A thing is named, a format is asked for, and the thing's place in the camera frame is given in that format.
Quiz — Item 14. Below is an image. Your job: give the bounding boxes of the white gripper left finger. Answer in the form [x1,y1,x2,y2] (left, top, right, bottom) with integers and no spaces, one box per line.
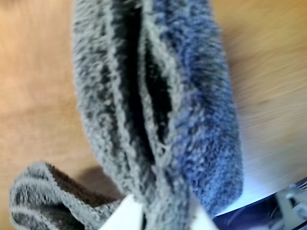
[97,193,145,230]

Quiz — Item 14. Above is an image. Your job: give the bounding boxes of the grey microfibre cloth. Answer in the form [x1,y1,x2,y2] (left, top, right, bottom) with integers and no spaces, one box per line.
[9,0,246,230]

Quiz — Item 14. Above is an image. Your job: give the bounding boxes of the white plastic object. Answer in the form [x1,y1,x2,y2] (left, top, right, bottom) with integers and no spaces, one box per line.
[268,185,307,228]

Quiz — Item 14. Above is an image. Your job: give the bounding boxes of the dark blue object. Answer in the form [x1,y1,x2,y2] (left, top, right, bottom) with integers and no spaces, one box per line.
[213,177,307,230]

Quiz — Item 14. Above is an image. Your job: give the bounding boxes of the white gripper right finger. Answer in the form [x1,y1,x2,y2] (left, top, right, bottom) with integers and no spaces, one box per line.
[189,191,218,230]

